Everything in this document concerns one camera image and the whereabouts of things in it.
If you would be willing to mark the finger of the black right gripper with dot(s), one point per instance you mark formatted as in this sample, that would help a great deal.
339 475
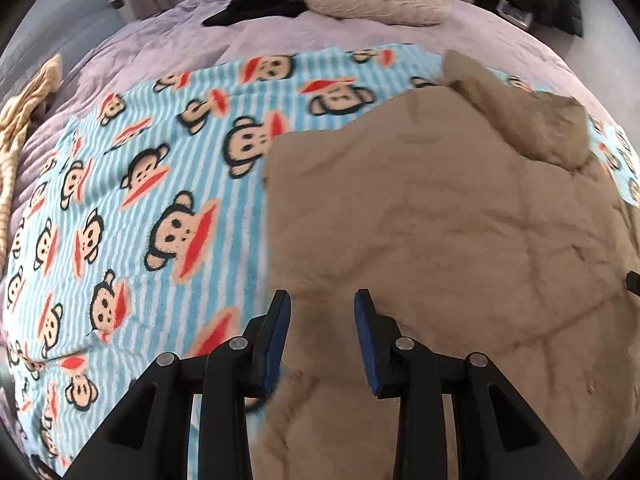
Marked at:
632 282

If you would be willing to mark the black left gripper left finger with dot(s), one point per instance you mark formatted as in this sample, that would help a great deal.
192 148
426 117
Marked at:
146 435

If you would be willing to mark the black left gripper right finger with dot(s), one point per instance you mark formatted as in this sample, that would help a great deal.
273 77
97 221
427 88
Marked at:
498 435

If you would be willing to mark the tan puffer jacket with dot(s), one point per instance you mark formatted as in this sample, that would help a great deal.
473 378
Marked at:
477 217

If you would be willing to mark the blue striped monkey blanket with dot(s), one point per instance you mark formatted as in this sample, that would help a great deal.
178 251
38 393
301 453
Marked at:
148 230

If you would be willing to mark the beige striped knit garment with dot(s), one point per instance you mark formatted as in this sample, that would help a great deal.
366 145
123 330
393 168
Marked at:
16 117

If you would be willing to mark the lavender bed cover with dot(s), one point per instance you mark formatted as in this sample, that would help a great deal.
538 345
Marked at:
177 41

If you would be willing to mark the grey padded headboard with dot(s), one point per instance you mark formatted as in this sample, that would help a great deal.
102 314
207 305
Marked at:
71 30

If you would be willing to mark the black garment on bed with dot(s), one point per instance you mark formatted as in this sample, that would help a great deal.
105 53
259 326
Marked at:
244 10

